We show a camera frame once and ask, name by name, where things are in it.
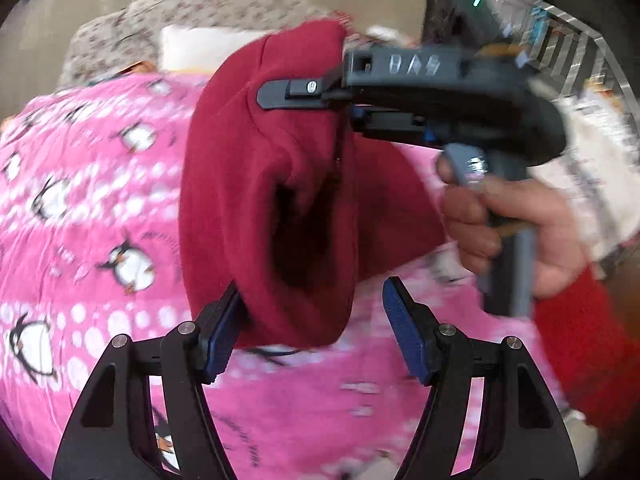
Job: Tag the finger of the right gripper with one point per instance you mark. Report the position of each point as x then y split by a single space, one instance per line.
312 93

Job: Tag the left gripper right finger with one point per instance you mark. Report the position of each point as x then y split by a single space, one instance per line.
489 413

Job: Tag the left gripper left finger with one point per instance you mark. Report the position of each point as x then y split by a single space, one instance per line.
111 435

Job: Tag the dark red knit garment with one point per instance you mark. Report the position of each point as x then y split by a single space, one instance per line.
290 206

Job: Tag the right forearm red sleeve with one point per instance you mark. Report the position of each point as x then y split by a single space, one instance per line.
592 356

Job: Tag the person's right hand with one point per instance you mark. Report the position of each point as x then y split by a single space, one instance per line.
482 218

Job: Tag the metal railing rack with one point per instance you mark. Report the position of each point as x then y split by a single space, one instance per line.
569 53

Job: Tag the white pillow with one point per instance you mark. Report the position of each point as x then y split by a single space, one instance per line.
201 50

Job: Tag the pink penguin blanket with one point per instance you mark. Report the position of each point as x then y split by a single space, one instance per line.
89 250

